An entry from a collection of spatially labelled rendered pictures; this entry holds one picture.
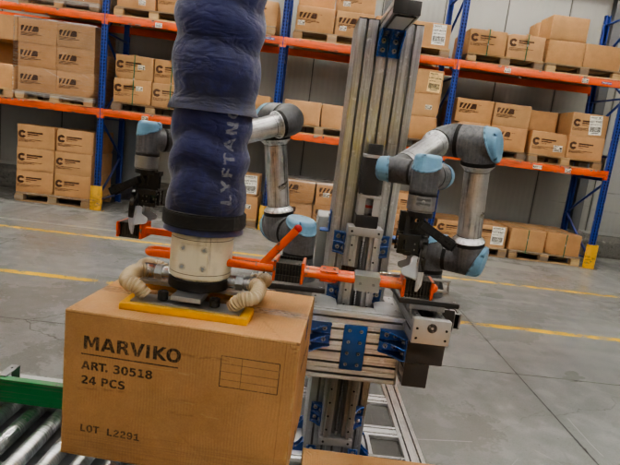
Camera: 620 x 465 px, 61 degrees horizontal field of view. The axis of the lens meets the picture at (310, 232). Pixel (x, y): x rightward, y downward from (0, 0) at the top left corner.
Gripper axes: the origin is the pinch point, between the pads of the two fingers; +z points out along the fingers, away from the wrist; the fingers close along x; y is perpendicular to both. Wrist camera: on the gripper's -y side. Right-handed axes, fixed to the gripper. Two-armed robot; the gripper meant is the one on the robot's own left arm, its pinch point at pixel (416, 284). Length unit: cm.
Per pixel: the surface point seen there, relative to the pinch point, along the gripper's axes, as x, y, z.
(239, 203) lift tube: 5, 50, -17
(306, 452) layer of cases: -19, 24, 66
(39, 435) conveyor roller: -6, 108, 66
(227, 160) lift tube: 9, 54, -28
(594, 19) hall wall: -872, -385, -313
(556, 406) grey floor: -200, -139, 118
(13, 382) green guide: -19, 125, 57
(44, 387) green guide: -20, 115, 57
